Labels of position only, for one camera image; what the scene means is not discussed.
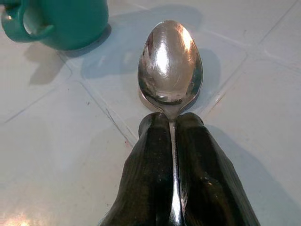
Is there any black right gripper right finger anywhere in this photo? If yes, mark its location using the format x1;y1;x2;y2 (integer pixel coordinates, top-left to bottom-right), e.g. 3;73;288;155
175;112;261;226

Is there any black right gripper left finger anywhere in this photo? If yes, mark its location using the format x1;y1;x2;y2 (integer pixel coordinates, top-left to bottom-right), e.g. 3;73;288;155
98;112;174;226

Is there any silver metal spoon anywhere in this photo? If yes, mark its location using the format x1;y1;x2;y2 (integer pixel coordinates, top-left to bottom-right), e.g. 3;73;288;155
137;20;204;226

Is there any teal ceramic mug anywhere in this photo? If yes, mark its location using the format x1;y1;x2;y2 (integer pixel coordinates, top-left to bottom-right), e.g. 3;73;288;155
0;0;109;51

